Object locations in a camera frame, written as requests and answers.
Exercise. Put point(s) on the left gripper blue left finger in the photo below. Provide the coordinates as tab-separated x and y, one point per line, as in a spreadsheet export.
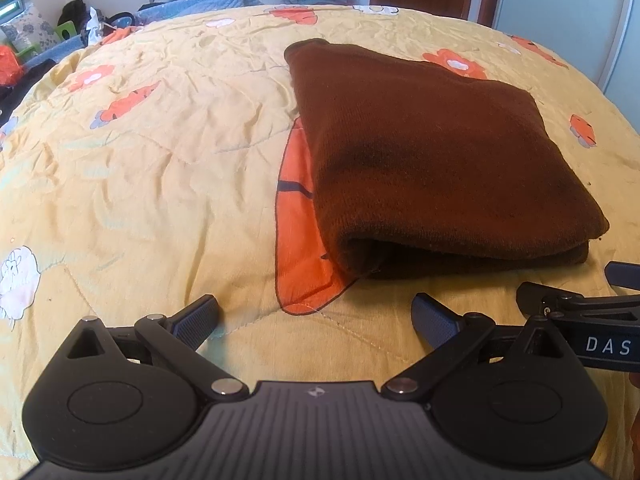
196	322

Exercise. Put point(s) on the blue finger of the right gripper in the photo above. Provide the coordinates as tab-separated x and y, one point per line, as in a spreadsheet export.
623	274
533	299

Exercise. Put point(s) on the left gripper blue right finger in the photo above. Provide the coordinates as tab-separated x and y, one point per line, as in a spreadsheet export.
433	322

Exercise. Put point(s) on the brown knit sweater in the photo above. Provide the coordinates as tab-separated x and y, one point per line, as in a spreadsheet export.
417	170

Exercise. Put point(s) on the yellow floral bedspread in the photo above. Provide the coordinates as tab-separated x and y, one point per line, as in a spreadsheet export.
142	174

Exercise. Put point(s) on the white sliding wardrobe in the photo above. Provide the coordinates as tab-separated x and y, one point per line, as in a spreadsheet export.
599	37

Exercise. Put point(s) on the black garment on left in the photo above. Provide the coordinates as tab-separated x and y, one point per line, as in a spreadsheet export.
12	96

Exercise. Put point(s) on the orange plastic bag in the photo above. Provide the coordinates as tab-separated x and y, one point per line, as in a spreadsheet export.
11	70

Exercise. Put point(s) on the green plastic stool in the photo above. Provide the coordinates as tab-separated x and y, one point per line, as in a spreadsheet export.
65	31

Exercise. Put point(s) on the blue quilted blanket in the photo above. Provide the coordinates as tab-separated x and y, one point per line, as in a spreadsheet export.
93	21

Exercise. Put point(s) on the dark plush toy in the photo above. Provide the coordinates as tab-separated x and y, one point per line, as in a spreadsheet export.
77	12

